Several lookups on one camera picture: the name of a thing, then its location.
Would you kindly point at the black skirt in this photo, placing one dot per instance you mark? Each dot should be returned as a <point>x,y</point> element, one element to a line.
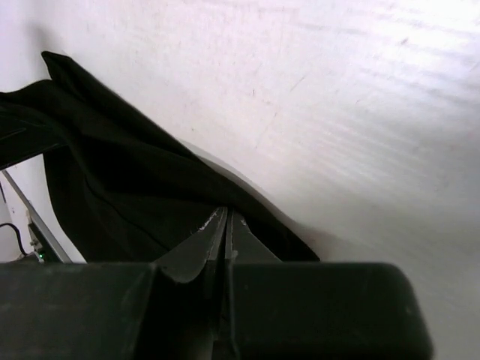
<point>123,189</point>

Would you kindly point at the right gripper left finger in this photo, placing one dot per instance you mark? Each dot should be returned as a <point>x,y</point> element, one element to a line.
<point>166,309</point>

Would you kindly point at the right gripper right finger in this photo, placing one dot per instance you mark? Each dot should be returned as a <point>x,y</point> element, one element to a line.
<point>317,310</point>

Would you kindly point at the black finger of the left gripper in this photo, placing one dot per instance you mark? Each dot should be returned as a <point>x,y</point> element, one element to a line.
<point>25,133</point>

